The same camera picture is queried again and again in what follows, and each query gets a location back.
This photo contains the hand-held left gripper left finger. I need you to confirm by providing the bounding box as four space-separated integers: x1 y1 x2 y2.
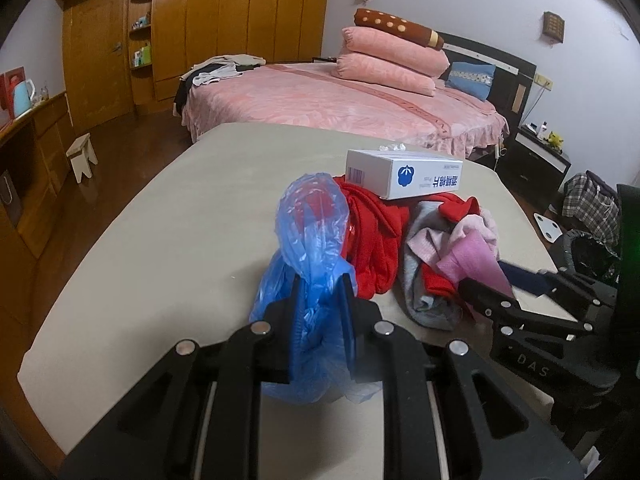
60 275 303 480

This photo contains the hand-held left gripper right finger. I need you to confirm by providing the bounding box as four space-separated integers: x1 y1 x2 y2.
339 271 586 480

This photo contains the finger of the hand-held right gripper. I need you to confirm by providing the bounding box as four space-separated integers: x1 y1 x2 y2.
457 278 596 341
499 261 616 308

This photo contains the pink cloth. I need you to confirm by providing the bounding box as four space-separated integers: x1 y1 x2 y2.
407 210 516 302

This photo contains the grey cloth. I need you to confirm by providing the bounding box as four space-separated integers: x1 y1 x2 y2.
402 201 476 332

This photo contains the black trash bin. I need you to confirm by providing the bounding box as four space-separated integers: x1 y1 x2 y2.
552 229 621 286

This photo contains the blue plastic bag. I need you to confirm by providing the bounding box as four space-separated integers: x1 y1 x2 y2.
248 172 386 406

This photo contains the red cloth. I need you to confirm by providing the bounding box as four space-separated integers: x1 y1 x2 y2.
332 174 482 302

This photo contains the white box with blue print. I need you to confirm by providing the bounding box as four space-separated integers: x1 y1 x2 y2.
345 149 465 201

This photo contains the white bathroom scale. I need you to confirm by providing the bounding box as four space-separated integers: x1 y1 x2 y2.
532 212 564 244

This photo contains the plaid garment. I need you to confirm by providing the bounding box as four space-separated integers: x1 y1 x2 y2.
561 172 622 247

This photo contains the dark nightstand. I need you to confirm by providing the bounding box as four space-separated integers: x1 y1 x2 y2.
499 125 572 192

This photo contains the blue cushion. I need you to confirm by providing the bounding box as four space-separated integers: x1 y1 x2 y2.
446 62 497 102

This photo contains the dark headboard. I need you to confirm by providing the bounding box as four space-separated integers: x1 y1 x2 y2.
439 31 538 127

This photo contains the bed with pink cover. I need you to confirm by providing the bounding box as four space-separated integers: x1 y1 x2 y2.
180 62 511 162

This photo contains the pile of clothes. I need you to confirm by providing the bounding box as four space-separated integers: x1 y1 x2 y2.
173 55 268 117

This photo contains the small white stool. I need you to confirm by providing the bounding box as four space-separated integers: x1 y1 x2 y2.
66 133 99 185

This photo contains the brown dotted bolster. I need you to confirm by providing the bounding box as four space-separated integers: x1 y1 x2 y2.
354 8 446 51

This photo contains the wooden side cabinet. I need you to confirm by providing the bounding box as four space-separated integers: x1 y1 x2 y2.
0 91 74 261

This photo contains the wooden wardrobe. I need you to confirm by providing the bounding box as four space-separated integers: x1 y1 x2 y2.
52 0 333 107

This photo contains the grey paper bag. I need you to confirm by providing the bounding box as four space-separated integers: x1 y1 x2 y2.
0 170 24 227

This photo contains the wooden door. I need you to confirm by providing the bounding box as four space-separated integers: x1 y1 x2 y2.
62 0 137 130

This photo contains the light blue kettle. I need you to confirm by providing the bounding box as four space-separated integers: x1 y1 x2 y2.
11 79 36 119

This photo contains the red box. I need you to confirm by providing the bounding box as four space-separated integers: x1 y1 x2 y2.
0 67 25 124

